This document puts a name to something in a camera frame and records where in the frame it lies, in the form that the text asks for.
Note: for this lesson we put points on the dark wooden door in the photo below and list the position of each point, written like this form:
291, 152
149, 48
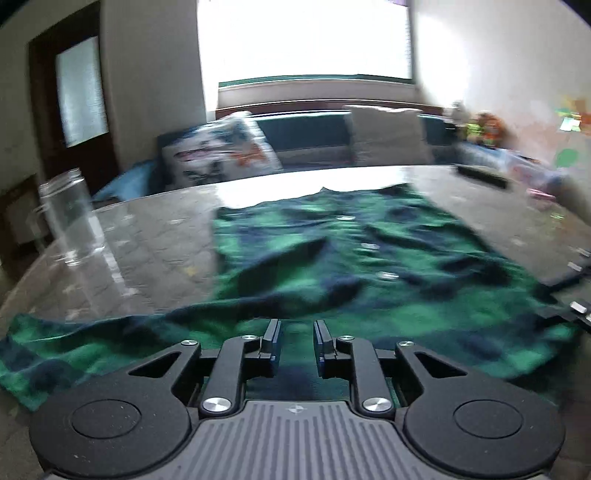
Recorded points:
46, 115

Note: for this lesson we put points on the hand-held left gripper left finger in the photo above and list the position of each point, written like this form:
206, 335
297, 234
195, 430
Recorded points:
275, 341

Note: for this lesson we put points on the clear glass mug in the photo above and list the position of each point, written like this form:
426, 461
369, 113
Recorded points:
69, 212

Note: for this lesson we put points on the colourful paper pinwheel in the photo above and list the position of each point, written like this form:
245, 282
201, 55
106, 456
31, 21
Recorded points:
570, 122

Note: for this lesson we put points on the yellow green stuffed toy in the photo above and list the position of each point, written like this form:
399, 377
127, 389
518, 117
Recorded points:
472, 131

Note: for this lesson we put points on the grey cushion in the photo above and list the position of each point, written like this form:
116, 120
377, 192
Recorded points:
388, 136

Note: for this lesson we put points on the butterfly print pillow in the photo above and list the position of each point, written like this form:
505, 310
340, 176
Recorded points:
217, 152

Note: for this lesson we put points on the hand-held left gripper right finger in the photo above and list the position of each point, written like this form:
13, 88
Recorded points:
318, 344

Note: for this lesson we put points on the black remote control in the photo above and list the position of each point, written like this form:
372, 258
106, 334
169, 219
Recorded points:
482, 176

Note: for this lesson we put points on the green framed window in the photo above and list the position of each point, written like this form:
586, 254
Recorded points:
300, 41

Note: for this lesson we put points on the green plaid shirt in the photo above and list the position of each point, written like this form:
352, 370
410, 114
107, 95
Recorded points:
392, 258

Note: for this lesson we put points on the teal sofa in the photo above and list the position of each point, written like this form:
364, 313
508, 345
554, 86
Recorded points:
304, 134

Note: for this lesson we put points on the orange stuffed toy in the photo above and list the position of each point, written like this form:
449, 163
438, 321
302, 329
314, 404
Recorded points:
489, 129

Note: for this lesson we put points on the black and white cow toy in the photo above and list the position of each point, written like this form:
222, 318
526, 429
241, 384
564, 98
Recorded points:
458, 113

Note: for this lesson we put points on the blue cushion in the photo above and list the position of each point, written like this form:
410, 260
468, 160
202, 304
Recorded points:
129, 182

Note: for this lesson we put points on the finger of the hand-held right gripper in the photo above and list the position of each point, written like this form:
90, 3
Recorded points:
570, 316
565, 278

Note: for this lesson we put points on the clear plastic pouch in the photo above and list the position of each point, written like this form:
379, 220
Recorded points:
538, 184

